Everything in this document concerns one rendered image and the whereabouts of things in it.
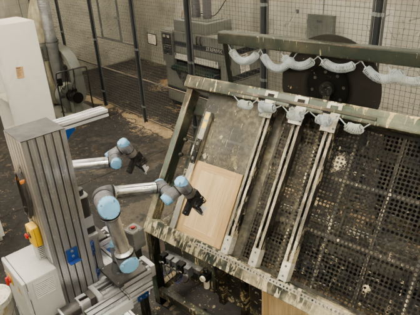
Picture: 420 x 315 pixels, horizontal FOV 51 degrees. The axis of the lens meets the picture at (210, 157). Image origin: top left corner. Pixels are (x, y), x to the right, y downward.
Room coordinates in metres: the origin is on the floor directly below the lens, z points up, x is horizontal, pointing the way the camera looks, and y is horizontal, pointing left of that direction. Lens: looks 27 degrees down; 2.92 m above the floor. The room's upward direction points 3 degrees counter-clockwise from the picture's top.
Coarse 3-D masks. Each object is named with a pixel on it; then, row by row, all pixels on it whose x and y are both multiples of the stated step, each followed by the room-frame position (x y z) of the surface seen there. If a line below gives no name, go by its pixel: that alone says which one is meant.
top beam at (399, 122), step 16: (192, 80) 3.40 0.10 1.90; (208, 80) 3.31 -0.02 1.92; (224, 96) 3.25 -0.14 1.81; (240, 96) 3.06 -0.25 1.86; (288, 96) 2.84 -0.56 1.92; (304, 96) 2.78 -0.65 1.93; (320, 112) 2.65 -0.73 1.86; (368, 112) 2.48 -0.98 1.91; (384, 112) 2.43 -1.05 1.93; (384, 128) 2.39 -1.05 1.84; (400, 128) 2.32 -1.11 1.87; (416, 128) 2.27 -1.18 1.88
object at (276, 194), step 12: (300, 96) 2.79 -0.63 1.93; (300, 108) 2.74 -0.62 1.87; (288, 120) 2.73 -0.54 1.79; (300, 132) 2.71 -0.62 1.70; (288, 144) 2.67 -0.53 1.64; (288, 156) 2.62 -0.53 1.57; (288, 168) 2.60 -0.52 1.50; (276, 180) 2.57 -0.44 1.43; (276, 192) 2.51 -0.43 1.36; (276, 204) 2.49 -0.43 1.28; (264, 216) 2.46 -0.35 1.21; (264, 228) 2.41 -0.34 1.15; (264, 240) 2.38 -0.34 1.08; (252, 252) 2.35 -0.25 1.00; (252, 264) 2.31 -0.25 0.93
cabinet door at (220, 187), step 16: (192, 176) 3.00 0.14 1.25; (208, 176) 2.93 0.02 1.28; (224, 176) 2.85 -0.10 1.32; (240, 176) 2.78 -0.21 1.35; (208, 192) 2.85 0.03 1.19; (224, 192) 2.78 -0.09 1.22; (192, 208) 2.85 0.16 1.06; (208, 208) 2.78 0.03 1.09; (224, 208) 2.71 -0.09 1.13; (192, 224) 2.77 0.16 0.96; (208, 224) 2.70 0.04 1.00; (224, 224) 2.63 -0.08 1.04; (208, 240) 2.63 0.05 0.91
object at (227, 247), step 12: (276, 96) 2.89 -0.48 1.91; (264, 120) 2.87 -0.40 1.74; (264, 132) 2.82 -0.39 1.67; (264, 144) 2.80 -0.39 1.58; (252, 156) 2.76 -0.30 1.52; (252, 168) 2.71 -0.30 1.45; (252, 180) 2.69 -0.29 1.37; (240, 192) 2.65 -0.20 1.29; (240, 204) 2.60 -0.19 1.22; (240, 216) 2.57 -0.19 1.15; (228, 228) 2.55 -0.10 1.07; (228, 240) 2.49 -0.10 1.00; (228, 252) 2.45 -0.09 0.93
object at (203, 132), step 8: (208, 112) 3.22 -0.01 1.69; (208, 120) 3.18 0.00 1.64; (208, 128) 3.18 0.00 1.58; (200, 136) 3.14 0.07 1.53; (200, 152) 3.09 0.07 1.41; (192, 168) 3.02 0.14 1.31; (184, 200) 2.92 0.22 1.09; (176, 208) 2.90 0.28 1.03; (176, 216) 2.86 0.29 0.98; (176, 224) 2.84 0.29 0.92
